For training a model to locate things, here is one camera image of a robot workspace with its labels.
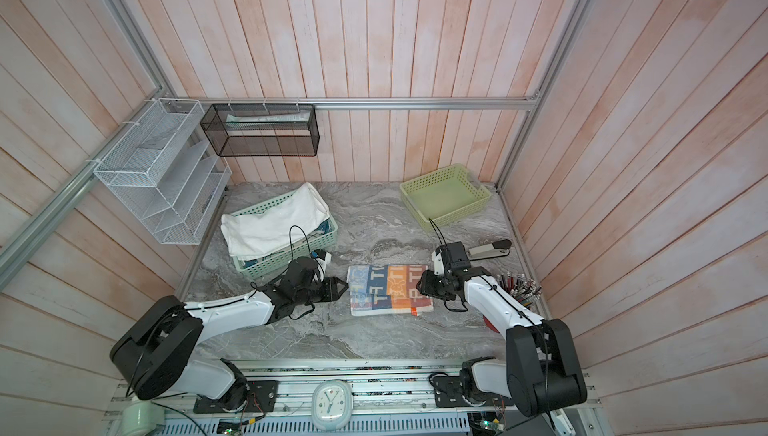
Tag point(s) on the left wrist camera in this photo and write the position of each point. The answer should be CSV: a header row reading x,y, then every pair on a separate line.
x,y
322,258

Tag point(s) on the white analog clock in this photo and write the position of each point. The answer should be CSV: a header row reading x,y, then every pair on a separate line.
x,y
332,405

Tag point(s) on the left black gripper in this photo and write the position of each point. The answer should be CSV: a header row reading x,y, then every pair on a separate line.
x,y
332,286

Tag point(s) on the green circuit board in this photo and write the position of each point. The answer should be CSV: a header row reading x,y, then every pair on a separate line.
x,y
484,424

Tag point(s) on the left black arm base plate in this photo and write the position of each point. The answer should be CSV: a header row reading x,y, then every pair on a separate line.
x,y
253,396

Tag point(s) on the red pen holder cup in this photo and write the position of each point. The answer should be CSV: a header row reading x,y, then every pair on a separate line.
x,y
519,292

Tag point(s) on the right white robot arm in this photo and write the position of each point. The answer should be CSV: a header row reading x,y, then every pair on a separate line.
x,y
540,372

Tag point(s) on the black wire mesh basket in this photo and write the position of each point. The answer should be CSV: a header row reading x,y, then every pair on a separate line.
x,y
285,130

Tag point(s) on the white wire mesh shelf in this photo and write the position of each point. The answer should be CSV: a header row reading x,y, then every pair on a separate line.
x,y
171,181

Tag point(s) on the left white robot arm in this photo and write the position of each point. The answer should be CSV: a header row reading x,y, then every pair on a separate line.
x,y
156,354

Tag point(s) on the mint green plastic basket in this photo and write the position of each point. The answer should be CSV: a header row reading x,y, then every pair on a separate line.
x,y
301,244

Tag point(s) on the light green plastic basket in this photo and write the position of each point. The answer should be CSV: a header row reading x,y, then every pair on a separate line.
x,y
444,196

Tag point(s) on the red white blue towel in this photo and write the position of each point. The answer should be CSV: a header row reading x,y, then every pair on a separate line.
x,y
386,289

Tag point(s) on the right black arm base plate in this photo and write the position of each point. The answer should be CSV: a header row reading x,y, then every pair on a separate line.
x,y
458,391

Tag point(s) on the white green bottle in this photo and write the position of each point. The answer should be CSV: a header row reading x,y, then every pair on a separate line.
x,y
141,418

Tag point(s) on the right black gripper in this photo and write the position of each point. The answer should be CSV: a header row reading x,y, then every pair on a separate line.
x,y
427,284

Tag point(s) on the plain white towel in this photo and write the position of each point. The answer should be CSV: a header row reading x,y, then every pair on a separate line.
x,y
254,235

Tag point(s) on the black white stapler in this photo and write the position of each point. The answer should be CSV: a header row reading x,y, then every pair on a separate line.
x,y
496,249

